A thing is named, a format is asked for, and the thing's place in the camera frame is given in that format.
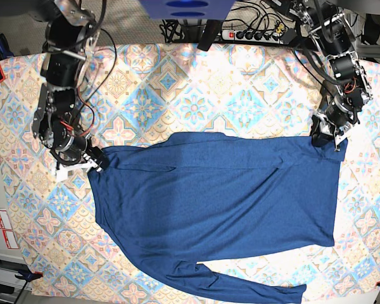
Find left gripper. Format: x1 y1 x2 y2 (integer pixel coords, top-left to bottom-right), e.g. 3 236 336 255
310 94 359 151

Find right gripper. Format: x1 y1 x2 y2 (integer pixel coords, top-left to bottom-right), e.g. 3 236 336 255
50 132 110 182

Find blue long-sleeve shirt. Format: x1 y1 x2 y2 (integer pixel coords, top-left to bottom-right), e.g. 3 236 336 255
88 132 348 303

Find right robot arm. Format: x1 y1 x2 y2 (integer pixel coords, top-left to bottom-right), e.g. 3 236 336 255
30 1 108 182

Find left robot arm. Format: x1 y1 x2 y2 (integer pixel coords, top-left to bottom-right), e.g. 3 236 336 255
290 1 372 151

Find patterned tablecloth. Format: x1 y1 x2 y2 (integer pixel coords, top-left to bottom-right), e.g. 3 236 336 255
0 44 380 303

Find white red stickers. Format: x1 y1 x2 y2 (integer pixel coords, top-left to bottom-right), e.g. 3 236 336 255
0 209 19 250

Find clamp lower left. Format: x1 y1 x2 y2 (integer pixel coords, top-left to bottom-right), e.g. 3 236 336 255
15 270 43 282

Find blue box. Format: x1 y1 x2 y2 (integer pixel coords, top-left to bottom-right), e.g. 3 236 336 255
139 0 235 20

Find white power strip red switch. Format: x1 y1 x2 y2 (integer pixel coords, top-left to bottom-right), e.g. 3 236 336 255
221 29 283 44

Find black strap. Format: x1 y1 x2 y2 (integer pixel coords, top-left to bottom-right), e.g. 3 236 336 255
197 19 223 51

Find tangled black cables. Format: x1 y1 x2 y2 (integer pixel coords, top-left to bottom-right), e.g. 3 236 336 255
160 0 305 44

